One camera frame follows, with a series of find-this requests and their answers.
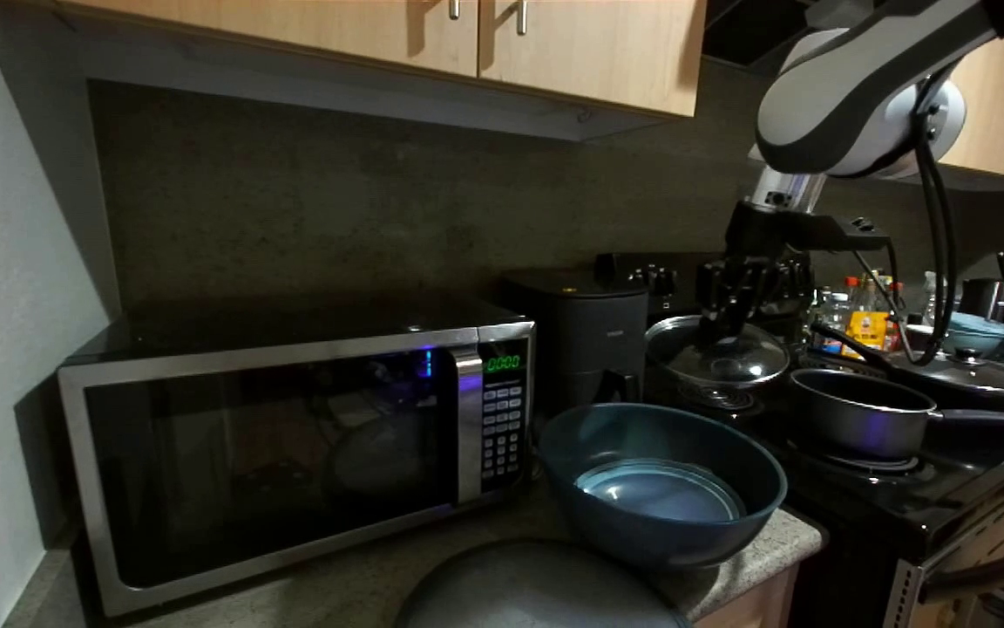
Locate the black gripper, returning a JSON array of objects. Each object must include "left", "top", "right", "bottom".
[{"left": 697, "top": 205, "right": 877, "bottom": 349}]

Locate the glass lid with black knob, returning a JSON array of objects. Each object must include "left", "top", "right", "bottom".
[{"left": 674, "top": 328, "right": 799, "bottom": 393}]

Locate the dark blue bowl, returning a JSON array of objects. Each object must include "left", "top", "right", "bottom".
[{"left": 533, "top": 399, "right": 793, "bottom": 574}]

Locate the dark frying pan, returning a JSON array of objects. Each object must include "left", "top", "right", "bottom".
[{"left": 804, "top": 317, "right": 1004, "bottom": 412}]

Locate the yellow container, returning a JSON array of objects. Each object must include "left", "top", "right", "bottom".
[{"left": 847, "top": 305, "right": 894, "bottom": 351}]

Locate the teal container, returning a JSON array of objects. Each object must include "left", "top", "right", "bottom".
[{"left": 944, "top": 311, "right": 1004, "bottom": 360}]

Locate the black electric stove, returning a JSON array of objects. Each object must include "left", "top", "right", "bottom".
[{"left": 593, "top": 246, "right": 1004, "bottom": 628}]

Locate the dark range hood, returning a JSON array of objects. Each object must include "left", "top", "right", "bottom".
[{"left": 703, "top": 0, "right": 813, "bottom": 68}]

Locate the dark grey oval dish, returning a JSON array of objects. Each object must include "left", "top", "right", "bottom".
[{"left": 390, "top": 534, "right": 692, "bottom": 628}]

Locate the stainless steel microwave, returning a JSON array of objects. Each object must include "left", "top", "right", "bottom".
[{"left": 52, "top": 311, "right": 543, "bottom": 620}]

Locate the black pan with grey handle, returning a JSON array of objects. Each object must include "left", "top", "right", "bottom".
[{"left": 779, "top": 363, "right": 1004, "bottom": 465}]

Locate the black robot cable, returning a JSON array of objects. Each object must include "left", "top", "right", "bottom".
[{"left": 826, "top": 68, "right": 965, "bottom": 369}]

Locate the black oven door handle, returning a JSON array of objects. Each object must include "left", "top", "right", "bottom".
[{"left": 916, "top": 528, "right": 1004, "bottom": 606}]

